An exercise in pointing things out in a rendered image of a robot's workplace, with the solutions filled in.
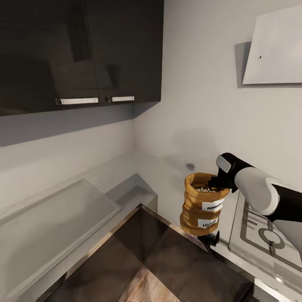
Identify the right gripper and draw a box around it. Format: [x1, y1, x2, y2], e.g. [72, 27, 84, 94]
[208, 175, 238, 193]

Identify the popcorn bag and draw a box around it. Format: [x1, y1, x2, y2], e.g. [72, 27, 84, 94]
[184, 173, 230, 214]

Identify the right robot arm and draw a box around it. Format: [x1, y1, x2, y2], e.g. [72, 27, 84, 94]
[208, 153, 302, 255]

